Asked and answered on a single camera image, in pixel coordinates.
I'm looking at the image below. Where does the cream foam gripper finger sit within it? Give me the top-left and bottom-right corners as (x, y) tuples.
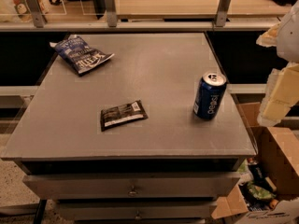
(257, 63), (299, 127)

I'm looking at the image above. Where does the black rxbar chocolate wrapper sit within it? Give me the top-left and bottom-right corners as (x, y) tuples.
(100, 100), (148, 132)

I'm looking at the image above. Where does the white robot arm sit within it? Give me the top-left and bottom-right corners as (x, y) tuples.
(256, 1), (299, 127)

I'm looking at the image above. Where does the open cardboard box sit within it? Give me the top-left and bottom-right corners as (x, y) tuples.
(212, 103), (299, 224)

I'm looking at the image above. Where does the blue pepsi can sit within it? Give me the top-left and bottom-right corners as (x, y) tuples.
(193, 71), (227, 120)

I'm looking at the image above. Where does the dark bottle in box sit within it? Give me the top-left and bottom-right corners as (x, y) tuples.
(248, 159), (277, 192)

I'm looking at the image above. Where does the green snack packet in box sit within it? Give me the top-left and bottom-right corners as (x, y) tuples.
(246, 182), (276, 202)

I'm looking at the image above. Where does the grey upper drawer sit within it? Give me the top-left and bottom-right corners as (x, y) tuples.
(23, 172), (239, 200)

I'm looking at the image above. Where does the grey drawer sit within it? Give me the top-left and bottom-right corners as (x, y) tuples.
(59, 202), (217, 220)
(23, 172), (239, 200)

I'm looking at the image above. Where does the blue kettle chips bag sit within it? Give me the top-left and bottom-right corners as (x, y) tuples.
(50, 35), (114, 76)

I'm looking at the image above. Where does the grey lower drawer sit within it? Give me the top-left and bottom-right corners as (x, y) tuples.
(59, 202), (217, 220)

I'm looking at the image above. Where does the white snack bag top left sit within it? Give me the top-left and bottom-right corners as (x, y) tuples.
(0, 0), (49, 22)

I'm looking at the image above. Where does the right metal bracket post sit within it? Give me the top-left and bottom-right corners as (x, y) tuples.
(214, 0), (231, 27)

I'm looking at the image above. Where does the metal bracket post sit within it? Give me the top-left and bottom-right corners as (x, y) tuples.
(214, 0), (231, 27)
(105, 0), (118, 27)
(26, 0), (46, 28)

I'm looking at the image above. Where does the middle metal bracket post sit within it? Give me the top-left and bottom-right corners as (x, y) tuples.
(105, 0), (118, 27)

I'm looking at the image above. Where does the left metal bracket post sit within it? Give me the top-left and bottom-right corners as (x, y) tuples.
(26, 0), (46, 28)

